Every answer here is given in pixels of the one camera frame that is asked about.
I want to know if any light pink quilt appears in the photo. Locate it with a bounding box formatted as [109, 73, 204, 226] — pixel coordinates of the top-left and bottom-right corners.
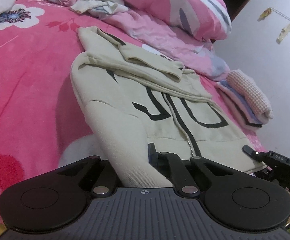
[17, 0, 231, 82]

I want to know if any stack of folded clothes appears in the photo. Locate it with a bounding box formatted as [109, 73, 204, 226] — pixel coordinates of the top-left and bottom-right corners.
[216, 80, 263, 132]

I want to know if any large pink blue cartoon pillow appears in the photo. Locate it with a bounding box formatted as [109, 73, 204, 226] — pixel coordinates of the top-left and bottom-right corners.
[124, 0, 232, 40]

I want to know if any pink magenta floral bed blanket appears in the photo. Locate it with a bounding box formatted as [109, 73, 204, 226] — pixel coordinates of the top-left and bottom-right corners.
[0, 0, 268, 224]

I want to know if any beige zip hoodie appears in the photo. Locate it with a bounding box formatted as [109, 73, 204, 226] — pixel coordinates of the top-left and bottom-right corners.
[70, 26, 264, 188]

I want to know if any wall hook rack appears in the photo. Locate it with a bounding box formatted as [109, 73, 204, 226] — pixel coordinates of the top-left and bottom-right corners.
[270, 7, 290, 22]

